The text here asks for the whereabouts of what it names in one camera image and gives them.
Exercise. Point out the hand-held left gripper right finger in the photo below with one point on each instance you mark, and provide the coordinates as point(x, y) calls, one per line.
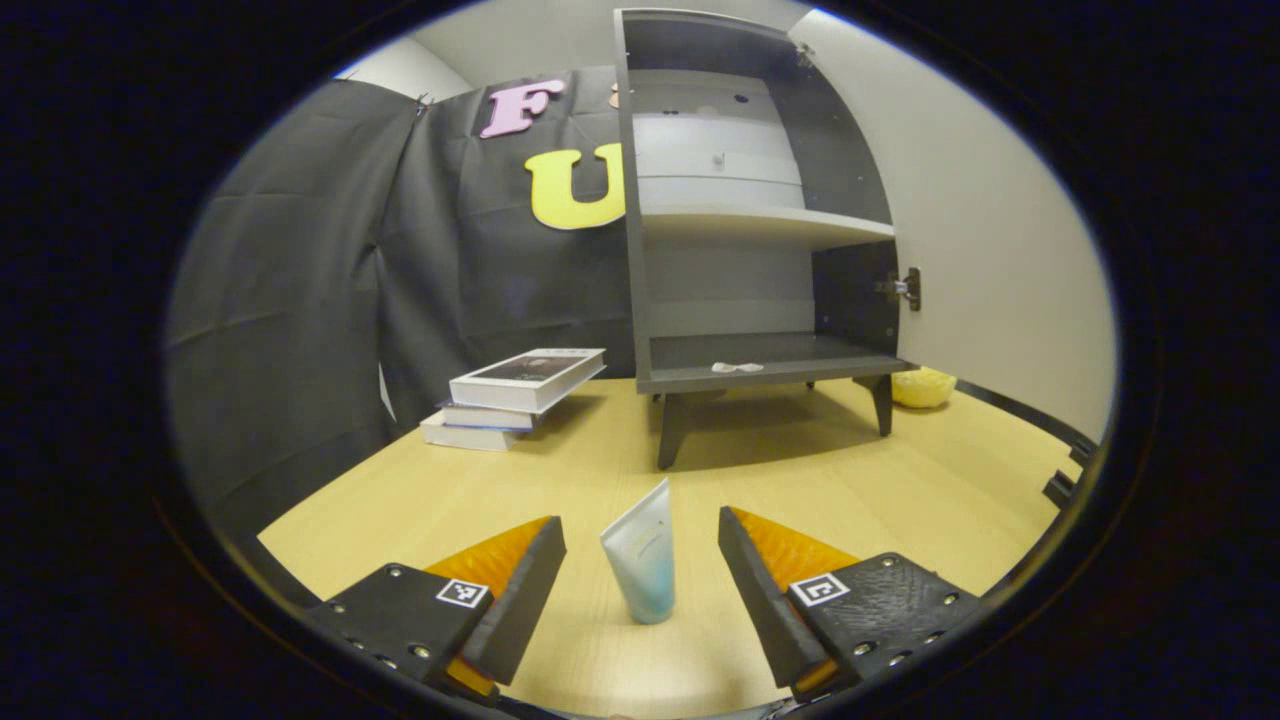
point(765, 605)

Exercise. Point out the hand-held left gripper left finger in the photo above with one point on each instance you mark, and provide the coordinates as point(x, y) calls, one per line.
point(515, 600)

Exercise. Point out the blue and white tube bottle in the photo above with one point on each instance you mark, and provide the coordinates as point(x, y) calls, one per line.
point(642, 560)

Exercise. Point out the dark grey cabinet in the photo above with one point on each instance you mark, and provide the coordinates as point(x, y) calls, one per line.
point(730, 270)

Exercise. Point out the white cabinet door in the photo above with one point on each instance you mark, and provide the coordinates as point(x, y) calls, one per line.
point(1000, 250)

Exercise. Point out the metal door hinge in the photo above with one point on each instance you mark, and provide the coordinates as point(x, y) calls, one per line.
point(902, 288)
point(804, 55)

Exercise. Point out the blue-spined book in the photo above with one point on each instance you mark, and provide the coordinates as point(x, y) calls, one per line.
point(490, 417)

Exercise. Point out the white book with portrait cover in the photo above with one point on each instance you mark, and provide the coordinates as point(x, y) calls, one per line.
point(525, 378)

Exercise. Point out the yellow sponge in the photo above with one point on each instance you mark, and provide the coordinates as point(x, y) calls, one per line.
point(922, 388)

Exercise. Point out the black backdrop cloth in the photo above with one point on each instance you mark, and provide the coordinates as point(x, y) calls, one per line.
point(300, 300)

